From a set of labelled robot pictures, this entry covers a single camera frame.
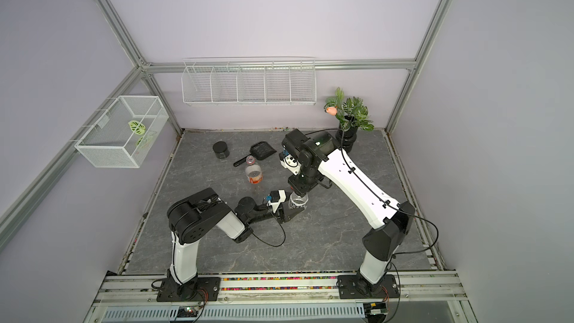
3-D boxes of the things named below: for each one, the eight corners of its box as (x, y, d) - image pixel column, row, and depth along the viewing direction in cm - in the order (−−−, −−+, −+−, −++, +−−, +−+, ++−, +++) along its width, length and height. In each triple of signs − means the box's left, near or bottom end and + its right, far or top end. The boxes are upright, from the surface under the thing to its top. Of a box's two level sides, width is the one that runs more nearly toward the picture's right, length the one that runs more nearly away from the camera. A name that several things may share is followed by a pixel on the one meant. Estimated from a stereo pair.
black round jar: (213, 159, 112) (210, 153, 108) (217, 147, 117) (214, 140, 113) (227, 159, 112) (225, 153, 108) (230, 147, 117) (228, 140, 113)
